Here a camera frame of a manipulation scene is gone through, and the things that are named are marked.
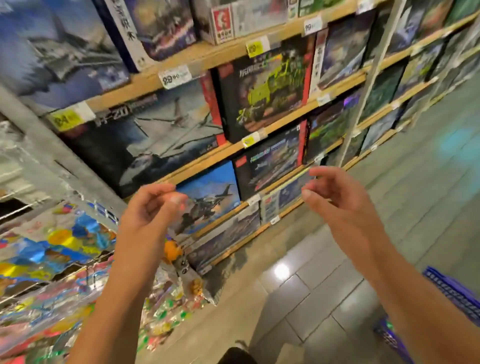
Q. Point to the person's right hand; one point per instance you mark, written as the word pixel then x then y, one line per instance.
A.
pixel 349 217

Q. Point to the person's left hand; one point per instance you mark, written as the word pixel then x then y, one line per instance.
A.
pixel 142 240

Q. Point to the orange toy packet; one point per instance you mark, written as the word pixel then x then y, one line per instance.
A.
pixel 172 251

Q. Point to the bubble wand cards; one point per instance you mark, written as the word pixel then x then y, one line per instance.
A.
pixel 60 244

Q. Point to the blue plastic shopping basket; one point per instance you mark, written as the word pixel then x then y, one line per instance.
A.
pixel 450 289

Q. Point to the person's left forearm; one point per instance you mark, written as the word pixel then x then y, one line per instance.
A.
pixel 112 322

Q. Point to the person's black trousers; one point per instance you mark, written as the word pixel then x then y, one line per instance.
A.
pixel 234 354

